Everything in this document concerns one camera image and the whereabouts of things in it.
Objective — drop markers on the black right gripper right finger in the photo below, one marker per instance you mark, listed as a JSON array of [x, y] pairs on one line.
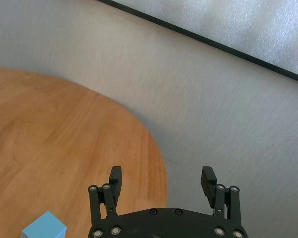
[[208, 188]]

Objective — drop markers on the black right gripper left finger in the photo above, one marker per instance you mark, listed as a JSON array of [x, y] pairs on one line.
[[115, 188]]

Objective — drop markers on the blue cube block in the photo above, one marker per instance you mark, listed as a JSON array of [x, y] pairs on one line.
[[44, 226]]

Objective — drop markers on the black wall trim strip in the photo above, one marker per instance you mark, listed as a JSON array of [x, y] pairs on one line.
[[201, 39]]

